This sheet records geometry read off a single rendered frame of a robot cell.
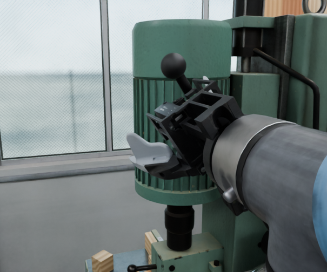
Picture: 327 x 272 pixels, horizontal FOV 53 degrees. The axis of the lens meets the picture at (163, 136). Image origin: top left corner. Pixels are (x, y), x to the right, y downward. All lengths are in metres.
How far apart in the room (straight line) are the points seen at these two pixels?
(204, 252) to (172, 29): 0.43
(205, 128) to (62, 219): 1.87
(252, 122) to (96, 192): 1.83
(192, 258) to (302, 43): 0.45
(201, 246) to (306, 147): 0.53
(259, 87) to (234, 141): 0.36
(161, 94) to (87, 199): 1.58
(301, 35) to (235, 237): 0.39
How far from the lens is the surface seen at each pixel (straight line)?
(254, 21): 0.64
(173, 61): 0.44
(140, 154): 0.42
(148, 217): 2.20
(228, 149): 0.26
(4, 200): 2.07
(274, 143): 0.23
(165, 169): 0.38
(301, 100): 0.63
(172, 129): 0.34
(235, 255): 0.70
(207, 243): 0.73
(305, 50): 0.62
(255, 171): 0.23
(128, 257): 1.00
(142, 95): 0.57
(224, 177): 0.27
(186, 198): 0.57
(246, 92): 0.60
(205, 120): 0.28
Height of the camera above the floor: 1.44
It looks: 13 degrees down
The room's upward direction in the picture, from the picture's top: straight up
